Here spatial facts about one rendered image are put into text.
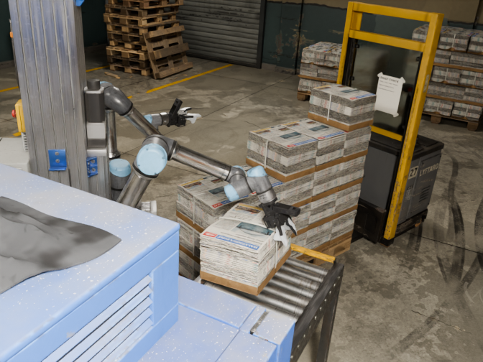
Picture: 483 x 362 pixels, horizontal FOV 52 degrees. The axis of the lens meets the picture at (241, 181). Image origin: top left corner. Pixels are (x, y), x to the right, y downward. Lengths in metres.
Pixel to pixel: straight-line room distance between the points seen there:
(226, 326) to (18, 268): 0.38
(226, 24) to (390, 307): 7.94
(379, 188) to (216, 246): 2.40
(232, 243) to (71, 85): 0.98
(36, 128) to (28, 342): 1.82
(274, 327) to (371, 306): 2.70
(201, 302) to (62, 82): 1.53
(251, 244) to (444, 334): 1.83
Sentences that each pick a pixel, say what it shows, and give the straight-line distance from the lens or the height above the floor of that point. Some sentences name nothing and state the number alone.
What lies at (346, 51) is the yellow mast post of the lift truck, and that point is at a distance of 4.09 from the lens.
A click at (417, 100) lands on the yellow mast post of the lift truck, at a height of 1.26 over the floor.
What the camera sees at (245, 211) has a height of 1.03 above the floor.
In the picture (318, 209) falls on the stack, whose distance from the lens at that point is 3.54.
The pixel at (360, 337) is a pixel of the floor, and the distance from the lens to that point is 3.31.
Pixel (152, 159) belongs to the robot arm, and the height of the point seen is 1.37.
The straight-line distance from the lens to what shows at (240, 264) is 2.10.
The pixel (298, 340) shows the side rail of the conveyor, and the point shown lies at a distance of 2.01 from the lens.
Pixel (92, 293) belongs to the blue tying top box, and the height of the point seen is 1.74.
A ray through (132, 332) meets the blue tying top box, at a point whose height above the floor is 1.61.
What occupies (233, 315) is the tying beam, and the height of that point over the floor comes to 1.55.
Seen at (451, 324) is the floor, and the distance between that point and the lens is 3.65.
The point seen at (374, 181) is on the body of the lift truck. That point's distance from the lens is 4.30.
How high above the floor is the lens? 2.15
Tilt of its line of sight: 25 degrees down
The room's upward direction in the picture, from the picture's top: 4 degrees clockwise
